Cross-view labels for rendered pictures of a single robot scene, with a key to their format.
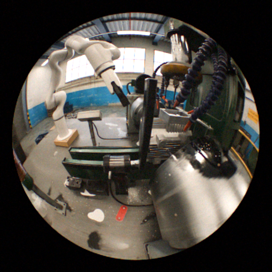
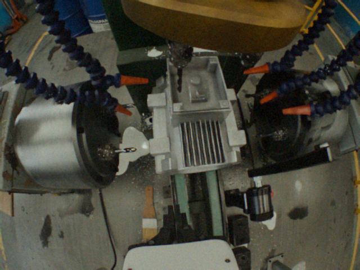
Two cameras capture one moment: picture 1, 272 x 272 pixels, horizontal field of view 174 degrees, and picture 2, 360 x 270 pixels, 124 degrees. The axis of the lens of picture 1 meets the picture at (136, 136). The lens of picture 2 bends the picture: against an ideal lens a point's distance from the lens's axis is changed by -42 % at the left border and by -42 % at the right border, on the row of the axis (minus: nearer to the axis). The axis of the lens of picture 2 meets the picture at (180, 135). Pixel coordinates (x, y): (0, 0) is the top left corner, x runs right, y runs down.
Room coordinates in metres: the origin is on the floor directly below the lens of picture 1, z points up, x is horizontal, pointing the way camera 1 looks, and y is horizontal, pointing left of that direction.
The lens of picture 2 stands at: (0.38, 0.01, 1.38)
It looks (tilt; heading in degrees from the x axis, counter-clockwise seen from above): 73 degrees down; 269
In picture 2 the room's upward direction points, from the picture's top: 4 degrees clockwise
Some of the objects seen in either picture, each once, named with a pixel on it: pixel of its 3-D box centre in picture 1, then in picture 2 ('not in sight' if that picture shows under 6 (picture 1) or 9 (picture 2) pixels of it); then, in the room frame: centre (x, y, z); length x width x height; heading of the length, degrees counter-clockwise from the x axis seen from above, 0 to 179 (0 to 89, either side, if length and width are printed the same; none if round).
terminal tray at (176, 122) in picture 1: (175, 120); (195, 91); (0.35, -0.17, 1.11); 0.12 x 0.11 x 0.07; 99
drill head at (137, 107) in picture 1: (146, 111); (56, 139); (0.69, -0.07, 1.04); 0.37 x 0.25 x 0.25; 9
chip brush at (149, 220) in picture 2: not in sight; (149, 215); (0.47, 0.12, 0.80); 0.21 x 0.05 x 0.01; 94
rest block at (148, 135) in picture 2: not in sight; (153, 126); (0.46, -0.18, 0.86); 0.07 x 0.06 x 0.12; 9
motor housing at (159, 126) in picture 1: (163, 138); (193, 127); (0.34, -0.13, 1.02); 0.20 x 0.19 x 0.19; 99
